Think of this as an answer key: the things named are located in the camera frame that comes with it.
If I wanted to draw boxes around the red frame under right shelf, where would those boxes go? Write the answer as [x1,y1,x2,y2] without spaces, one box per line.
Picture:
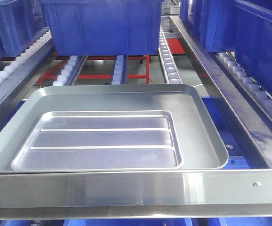
[38,38,187,87]

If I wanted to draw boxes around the large grey tray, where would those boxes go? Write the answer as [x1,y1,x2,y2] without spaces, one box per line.
[0,84,228,173]

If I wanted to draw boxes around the right shelf left roller track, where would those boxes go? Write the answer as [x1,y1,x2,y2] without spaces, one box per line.
[52,56,88,86]

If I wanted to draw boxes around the right shelf far-left roller track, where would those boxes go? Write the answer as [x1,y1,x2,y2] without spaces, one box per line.
[0,29,52,85]

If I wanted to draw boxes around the right shelf front rail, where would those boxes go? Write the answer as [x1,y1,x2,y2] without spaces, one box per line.
[0,169,272,220]

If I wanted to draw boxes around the blue bin right shelf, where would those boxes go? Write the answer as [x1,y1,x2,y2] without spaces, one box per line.
[180,0,272,96]

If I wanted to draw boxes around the blue bin shelf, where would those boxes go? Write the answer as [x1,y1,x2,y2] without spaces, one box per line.
[180,0,272,96]
[0,0,48,58]

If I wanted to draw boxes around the large blue bin centre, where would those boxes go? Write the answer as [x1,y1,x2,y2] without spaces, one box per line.
[40,0,163,56]

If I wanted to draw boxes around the blue bin far left shelf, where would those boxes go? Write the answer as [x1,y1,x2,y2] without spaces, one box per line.
[0,0,48,58]

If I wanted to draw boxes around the small silver ribbed tray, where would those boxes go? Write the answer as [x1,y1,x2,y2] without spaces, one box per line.
[11,110,184,172]

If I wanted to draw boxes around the right shelf middle roller track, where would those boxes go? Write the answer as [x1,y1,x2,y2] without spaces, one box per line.
[111,55,128,85]

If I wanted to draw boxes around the right shelf far-right roller track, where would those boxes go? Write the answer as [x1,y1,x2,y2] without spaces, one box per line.
[215,52,272,121]

